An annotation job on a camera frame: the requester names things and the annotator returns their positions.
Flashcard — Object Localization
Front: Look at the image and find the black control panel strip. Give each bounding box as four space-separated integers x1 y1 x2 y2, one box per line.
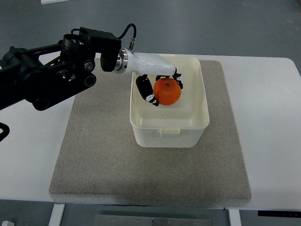
258 210 301 218

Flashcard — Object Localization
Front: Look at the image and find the white plastic box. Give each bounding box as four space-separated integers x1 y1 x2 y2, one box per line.
129 54 210 148

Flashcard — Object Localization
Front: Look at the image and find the white object top edge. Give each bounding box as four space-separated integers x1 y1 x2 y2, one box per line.
40 0 68 5

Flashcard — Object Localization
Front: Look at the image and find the white table leg right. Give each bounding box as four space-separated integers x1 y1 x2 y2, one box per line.
228 209 242 226

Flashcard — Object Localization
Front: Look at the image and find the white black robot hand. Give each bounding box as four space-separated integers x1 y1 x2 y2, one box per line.
114 48 183 106

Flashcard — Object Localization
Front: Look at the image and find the white object bottom left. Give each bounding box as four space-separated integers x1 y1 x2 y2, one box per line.
1 220 15 226

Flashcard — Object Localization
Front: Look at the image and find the orange fruit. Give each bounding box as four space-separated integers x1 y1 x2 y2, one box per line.
153 78 182 105

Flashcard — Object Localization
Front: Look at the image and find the white table leg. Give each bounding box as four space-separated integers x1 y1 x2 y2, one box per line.
48 204 65 226
228 209 242 226

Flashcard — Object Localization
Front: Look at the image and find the grey felt mat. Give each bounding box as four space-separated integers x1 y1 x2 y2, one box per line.
49 60 251 207

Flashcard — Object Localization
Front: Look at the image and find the black cable with connector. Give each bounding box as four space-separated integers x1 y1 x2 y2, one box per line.
117 23 138 51

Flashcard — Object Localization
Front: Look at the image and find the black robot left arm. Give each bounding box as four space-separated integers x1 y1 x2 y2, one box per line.
0 27 183 111

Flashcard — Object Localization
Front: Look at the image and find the white table leg left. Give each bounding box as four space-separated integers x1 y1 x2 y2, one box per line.
48 204 65 226

